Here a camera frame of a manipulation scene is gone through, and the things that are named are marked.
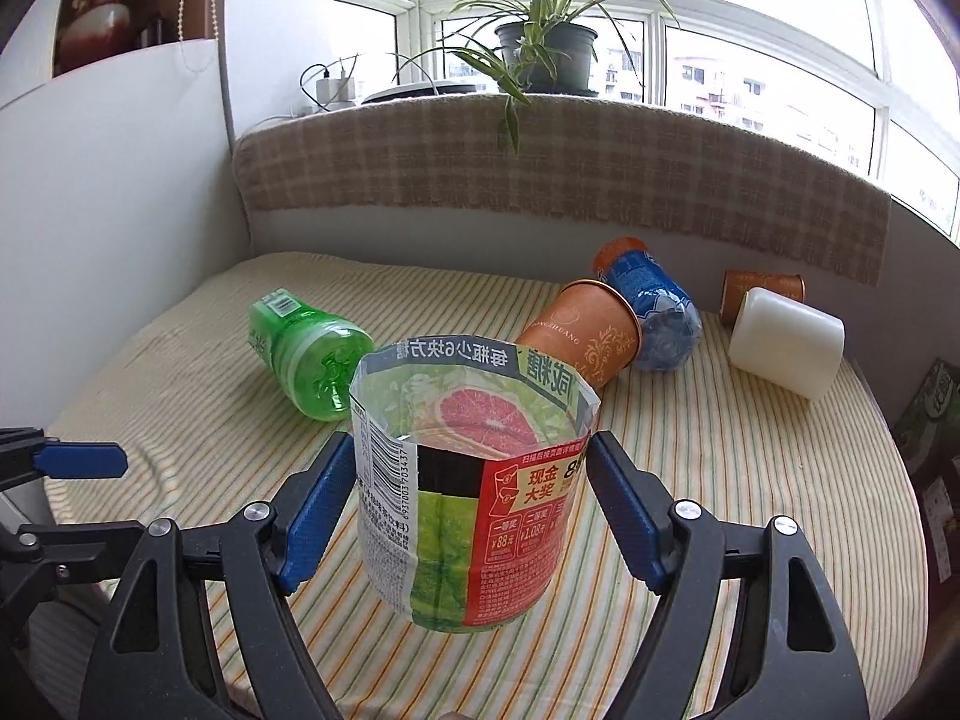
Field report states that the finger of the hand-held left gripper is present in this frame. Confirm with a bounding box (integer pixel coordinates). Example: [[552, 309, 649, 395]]
[[0, 427, 129, 490], [0, 517, 145, 605]]

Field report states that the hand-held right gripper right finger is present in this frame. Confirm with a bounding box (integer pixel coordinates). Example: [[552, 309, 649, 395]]
[[583, 430, 871, 720]]

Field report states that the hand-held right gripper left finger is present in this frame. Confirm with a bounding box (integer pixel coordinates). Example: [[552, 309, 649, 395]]
[[79, 433, 355, 720]]

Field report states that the cut bottle cup grapefruit label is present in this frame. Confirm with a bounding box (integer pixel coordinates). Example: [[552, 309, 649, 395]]
[[349, 334, 602, 632]]

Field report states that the orange patterned cup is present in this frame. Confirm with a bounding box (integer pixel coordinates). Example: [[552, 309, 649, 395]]
[[514, 279, 643, 389]]

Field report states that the white cup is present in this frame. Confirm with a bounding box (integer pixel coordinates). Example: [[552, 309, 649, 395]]
[[729, 286, 847, 401]]

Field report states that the small orange cup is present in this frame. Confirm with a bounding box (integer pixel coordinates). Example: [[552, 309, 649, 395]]
[[721, 271, 808, 327]]

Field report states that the striped bed sheet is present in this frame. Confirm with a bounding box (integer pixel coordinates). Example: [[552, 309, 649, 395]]
[[41, 250, 931, 720]]

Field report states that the green plastic bottle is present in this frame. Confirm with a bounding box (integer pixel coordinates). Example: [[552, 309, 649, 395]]
[[247, 287, 376, 422]]

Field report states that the blue bottle orange cap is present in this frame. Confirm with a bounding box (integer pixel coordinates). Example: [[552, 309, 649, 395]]
[[592, 238, 704, 374]]

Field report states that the white panel board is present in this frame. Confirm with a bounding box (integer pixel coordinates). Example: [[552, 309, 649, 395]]
[[0, 37, 254, 432]]

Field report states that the green printed box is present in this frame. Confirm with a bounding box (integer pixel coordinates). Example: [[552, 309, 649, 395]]
[[892, 358, 960, 482]]

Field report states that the plaid beige cloth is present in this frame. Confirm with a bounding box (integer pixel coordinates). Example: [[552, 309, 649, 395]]
[[232, 90, 892, 288]]

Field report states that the white charger plug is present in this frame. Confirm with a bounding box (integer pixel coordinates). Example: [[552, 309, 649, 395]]
[[315, 67, 358, 110]]

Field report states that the white round dish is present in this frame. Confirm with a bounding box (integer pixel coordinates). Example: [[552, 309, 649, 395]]
[[360, 79, 460, 104]]

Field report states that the vase picture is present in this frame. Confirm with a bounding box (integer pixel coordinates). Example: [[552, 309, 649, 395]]
[[52, 0, 182, 80]]

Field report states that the potted spider plant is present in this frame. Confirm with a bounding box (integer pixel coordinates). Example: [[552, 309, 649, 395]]
[[390, 0, 680, 156]]

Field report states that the white charger with cables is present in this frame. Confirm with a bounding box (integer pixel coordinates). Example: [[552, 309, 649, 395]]
[[259, 55, 362, 125]]

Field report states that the white window frame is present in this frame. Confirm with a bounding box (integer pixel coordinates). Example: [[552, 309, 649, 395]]
[[352, 0, 960, 245]]

